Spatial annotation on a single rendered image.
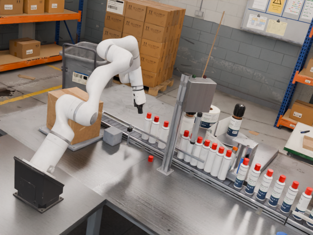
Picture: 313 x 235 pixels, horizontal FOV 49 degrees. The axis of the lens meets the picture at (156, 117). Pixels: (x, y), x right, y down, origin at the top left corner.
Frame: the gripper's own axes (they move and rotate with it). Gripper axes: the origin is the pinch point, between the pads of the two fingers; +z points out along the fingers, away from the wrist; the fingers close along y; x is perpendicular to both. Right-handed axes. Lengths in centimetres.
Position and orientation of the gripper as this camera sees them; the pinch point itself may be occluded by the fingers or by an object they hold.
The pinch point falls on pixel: (140, 110)
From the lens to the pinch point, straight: 245.4
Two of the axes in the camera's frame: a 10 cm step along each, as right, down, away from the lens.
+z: 1.1, 9.7, 2.2
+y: 5.8, -2.4, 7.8
